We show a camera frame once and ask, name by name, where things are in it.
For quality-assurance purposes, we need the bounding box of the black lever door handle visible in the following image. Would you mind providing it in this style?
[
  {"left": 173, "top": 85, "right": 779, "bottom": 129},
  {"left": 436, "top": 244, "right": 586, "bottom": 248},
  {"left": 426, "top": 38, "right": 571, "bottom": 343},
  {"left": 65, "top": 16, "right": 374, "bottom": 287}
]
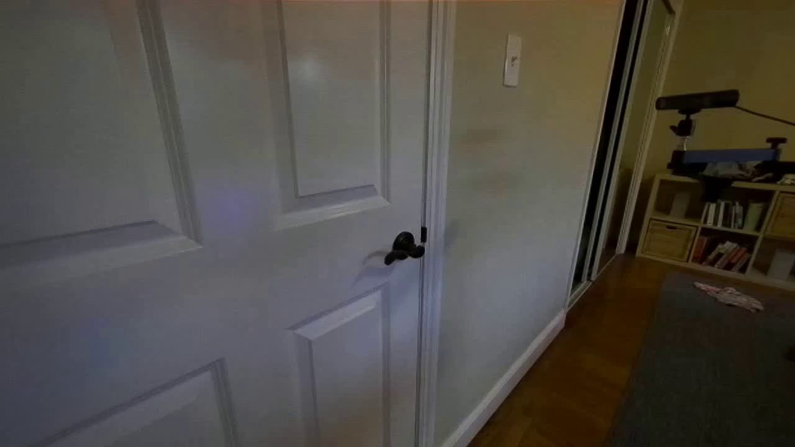
[{"left": 386, "top": 230, "right": 426, "bottom": 265}]

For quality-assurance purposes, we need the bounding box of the white baseboard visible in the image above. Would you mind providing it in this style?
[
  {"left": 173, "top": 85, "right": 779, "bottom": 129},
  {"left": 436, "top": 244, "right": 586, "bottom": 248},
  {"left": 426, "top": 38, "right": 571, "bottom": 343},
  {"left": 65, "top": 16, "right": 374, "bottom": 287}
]
[{"left": 438, "top": 310, "right": 566, "bottom": 447}]

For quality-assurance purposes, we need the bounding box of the white cube bookshelf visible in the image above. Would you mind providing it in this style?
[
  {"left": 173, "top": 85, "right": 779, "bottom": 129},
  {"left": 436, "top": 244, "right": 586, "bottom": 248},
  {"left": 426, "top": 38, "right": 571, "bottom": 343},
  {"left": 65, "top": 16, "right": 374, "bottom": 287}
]
[{"left": 640, "top": 173, "right": 795, "bottom": 291}]

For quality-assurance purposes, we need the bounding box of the white panelled door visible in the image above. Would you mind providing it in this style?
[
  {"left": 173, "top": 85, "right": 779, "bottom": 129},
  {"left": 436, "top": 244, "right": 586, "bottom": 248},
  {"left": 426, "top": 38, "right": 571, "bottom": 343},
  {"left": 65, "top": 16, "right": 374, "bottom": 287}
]
[{"left": 0, "top": 0, "right": 431, "bottom": 447}]

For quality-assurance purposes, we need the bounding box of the row of books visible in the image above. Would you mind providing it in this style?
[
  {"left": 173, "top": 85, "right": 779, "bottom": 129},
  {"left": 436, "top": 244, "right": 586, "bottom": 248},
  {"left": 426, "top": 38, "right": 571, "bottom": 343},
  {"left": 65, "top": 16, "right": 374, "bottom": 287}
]
[{"left": 702, "top": 199, "right": 765, "bottom": 230}]

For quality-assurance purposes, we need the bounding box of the white light switch plate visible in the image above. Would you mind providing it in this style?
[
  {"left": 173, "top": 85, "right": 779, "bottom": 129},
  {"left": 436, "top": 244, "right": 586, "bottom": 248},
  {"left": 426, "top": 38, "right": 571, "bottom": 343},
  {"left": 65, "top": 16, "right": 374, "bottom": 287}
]
[{"left": 503, "top": 34, "right": 522, "bottom": 86}]

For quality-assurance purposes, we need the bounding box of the grey carpet rug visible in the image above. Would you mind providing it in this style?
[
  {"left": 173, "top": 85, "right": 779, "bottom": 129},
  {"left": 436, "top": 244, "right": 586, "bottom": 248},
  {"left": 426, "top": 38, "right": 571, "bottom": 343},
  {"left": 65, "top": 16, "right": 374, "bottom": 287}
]
[{"left": 610, "top": 274, "right": 795, "bottom": 447}]

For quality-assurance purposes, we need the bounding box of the white cloth on rug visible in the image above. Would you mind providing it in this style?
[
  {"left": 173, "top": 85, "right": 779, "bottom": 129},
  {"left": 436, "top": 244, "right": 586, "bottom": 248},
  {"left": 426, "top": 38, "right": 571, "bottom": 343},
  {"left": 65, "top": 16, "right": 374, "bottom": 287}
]
[{"left": 693, "top": 280, "right": 765, "bottom": 312}]

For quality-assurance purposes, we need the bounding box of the sliding closet door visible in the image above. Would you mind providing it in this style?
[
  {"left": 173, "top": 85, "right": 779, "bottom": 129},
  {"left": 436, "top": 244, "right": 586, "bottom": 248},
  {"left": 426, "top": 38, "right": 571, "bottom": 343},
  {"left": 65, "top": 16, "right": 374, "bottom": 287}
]
[{"left": 571, "top": 0, "right": 679, "bottom": 294}]

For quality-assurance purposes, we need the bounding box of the wicker storage basket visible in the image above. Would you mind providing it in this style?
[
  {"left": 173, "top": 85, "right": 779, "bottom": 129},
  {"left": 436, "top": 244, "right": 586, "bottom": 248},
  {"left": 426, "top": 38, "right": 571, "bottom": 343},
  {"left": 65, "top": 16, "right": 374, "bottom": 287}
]
[{"left": 642, "top": 220, "right": 693, "bottom": 261}]

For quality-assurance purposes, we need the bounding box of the black camera on tripod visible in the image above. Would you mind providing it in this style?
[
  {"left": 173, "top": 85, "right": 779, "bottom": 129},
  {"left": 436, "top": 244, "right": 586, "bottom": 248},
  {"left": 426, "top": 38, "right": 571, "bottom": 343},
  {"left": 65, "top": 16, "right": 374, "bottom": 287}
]
[{"left": 656, "top": 90, "right": 742, "bottom": 171}]

